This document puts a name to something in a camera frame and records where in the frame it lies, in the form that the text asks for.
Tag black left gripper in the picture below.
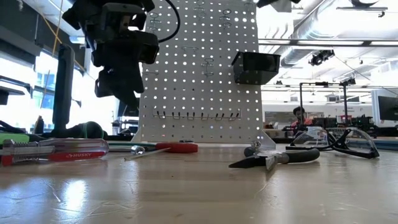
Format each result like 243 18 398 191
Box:
91 29 160 110

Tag white metal pegboard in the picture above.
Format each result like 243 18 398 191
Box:
132 0 277 150

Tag black handled pliers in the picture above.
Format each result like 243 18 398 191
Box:
228 146 321 171

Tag clear safety glasses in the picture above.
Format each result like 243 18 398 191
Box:
285 126 381 160

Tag multi prong tool rack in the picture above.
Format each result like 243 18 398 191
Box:
152 108 243 121

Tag red clear Husky screwdriver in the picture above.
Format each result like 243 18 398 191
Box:
0 138 109 167

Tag small dark bottle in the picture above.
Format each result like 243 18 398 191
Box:
33 115 45 134

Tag black plastic bin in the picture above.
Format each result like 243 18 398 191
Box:
231 51 282 86

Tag person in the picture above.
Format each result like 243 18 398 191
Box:
290 106 313 136

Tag black ceiling spotlight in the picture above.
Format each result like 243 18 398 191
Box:
308 49 336 67

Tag black pole rig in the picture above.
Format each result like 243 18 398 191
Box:
298 81 351 125

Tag black background equipment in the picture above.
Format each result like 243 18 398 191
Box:
351 114 377 138

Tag black computer monitor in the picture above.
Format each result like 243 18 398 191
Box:
377 95 398 121

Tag black upright post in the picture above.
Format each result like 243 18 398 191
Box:
51 43 76 138

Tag coloured wire bundle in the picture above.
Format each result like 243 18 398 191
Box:
107 141 158 152

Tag double ring wire hook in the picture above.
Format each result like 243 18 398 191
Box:
194 0 206 19
220 8 233 30
201 57 215 78
148 11 162 32

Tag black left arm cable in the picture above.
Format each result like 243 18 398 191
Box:
158 0 182 44

